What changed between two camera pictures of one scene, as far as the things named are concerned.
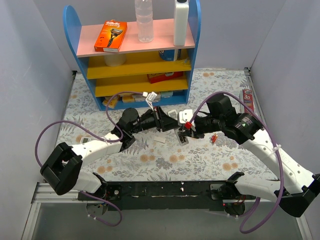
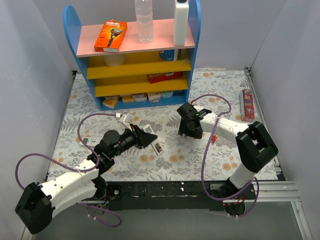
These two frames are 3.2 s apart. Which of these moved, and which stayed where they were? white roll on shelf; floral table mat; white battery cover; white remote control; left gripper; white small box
Moved: white remote control; left gripper
Stayed: white roll on shelf; floral table mat; white small box; white battery cover
